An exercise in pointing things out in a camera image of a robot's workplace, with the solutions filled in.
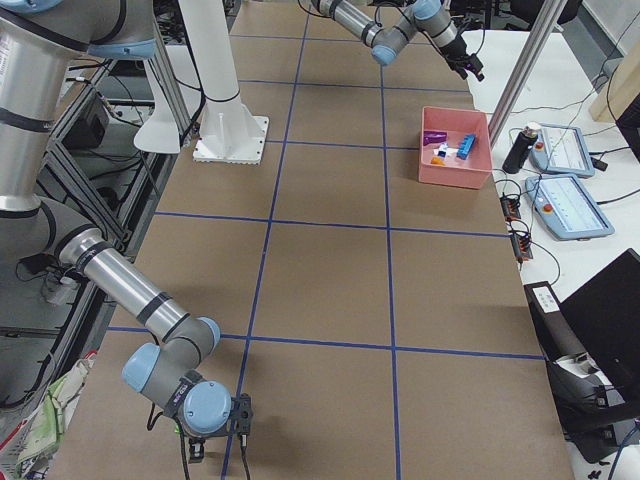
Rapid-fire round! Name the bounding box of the aluminium frame post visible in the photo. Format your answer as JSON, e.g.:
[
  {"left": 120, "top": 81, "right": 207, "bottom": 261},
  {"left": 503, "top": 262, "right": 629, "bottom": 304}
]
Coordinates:
[{"left": 488, "top": 0, "right": 567, "bottom": 147}]

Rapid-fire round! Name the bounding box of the black wrist camera on gripper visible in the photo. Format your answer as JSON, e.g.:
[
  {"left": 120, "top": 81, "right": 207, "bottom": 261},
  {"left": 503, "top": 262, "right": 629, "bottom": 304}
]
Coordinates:
[{"left": 230, "top": 393, "right": 254, "bottom": 436}]

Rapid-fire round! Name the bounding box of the long blue four-stud block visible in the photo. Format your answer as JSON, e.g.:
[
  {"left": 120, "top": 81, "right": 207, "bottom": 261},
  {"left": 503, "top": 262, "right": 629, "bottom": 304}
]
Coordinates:
[{"left": 456, "top": 134, "right": 477, "bottom": 160}]

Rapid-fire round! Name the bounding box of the black box with white label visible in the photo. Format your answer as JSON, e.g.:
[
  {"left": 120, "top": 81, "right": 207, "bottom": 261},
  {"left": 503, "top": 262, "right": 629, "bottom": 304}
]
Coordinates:
[{"left": 524, "top": 282, "right": 584, "bottom": 362}]

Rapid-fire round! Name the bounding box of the black camera cable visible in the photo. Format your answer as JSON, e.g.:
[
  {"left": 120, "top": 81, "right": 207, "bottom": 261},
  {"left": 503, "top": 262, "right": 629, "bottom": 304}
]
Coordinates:
[{"left": 146, "top": 399, "right": 251, "bottom": 480}]

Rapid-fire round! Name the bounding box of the upper orange black usb hub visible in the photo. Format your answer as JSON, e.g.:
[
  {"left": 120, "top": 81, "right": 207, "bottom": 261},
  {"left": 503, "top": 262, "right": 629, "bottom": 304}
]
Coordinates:
[{"left": 500, "top": 195, "right": 521, "bottom": 221}]

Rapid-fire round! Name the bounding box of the black laptop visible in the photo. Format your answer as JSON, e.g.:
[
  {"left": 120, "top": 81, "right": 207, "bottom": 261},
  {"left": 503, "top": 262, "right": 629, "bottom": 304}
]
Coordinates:
[{"left": 561, "top": 248, "right": 639, "bottom": 401}]

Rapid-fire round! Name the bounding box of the green white cloth bag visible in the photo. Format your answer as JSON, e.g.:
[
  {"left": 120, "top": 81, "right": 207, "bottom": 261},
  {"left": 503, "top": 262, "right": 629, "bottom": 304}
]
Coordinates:
[{"left": 1, "top": 350, "right": 98, "bottom": 479}]

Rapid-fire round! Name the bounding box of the blue teach pendant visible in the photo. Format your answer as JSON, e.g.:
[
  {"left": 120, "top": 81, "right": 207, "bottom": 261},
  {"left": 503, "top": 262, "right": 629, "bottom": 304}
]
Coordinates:
[
  {"left": 525, "top": 174, "right": 615, "bottom": 241},
  {"left": 529, "top": 123, "right": 595, "bottom": 178}
]

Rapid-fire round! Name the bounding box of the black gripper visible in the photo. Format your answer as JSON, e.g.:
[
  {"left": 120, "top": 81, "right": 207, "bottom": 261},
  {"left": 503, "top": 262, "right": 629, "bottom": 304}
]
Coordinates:
[
  {"left": 184, "top": 435, "right": 206, "bottom": 459},
  {"left": 440, "top": 35, "right": 484, "bottom": 80}
]

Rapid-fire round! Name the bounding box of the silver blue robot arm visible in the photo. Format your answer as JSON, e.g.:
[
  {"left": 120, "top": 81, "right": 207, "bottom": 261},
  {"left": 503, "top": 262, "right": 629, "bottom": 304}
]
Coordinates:
[
  {"left": 311, "top": 0, "right": 484, "bottom": 81},
  {"left": 1, "top": 1, "right": 234, "bottom": 445}
]

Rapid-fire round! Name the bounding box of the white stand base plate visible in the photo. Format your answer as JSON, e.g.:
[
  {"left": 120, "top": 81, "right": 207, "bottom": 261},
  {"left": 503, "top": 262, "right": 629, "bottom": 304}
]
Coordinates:
[{"left": 193, "top": 97, "right": 269, "bottom": 165}]

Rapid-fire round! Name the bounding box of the orange black usb hub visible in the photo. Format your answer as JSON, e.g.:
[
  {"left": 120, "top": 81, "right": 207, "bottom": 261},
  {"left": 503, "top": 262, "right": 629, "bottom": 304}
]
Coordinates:
[
  {"left": 500, "top": 195, "right": 521, "bottom": 221},
  {"left": 510, "top": 232, "right": 533, "bottom": 264}
]

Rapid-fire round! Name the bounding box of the black water bottle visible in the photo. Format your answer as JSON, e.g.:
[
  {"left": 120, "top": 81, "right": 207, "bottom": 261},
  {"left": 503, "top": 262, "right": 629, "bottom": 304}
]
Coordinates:
[{"left": 502, "top": 125, "right": 539, "bottom": 174}]

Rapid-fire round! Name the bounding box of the purple sloped block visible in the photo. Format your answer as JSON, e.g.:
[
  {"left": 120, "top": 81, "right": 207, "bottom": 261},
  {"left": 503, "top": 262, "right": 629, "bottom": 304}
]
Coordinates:
[{"left": 422, "top": 130, "right": 448, "bottom": 146}]

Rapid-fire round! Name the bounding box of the lower blue teach pendant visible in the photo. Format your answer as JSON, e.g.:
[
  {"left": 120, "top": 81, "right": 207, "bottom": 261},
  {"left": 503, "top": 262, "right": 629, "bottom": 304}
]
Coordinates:
[{"left": 525, "top": 174, "right": 615, "bottom": 241}]

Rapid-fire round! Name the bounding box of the lower orange black usb hub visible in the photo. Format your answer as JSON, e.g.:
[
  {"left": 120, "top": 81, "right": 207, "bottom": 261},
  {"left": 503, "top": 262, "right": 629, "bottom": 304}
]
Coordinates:
[{"left": 510, "top": 232, "right": 533, "bottom": 264}]

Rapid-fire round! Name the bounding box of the upper blue teach pendant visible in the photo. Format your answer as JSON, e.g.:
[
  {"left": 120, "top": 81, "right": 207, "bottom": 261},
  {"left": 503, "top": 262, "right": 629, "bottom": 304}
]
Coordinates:
[{"left": 529, "top": 123, "right": 595, "bottom": 178}]

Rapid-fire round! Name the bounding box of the pink plastic box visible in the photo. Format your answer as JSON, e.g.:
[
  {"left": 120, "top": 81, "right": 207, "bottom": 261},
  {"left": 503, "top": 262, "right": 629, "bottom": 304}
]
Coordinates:
[{"left": 418, "top": 106, "right": 493, "bottom": 190}]

